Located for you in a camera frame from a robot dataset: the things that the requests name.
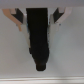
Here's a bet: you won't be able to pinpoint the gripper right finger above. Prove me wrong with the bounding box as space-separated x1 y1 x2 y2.
48 7 73 48

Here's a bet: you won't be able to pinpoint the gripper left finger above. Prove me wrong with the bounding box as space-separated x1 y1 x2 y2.
2 7 29 46

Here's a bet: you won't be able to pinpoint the black door handle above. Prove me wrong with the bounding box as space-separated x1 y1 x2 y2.
25 7 52 72

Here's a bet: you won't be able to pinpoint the white sliding door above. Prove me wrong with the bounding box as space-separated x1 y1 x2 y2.
0 7 84 81

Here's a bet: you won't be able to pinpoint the white cabinet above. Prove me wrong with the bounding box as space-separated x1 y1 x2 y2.
0 0 84 84

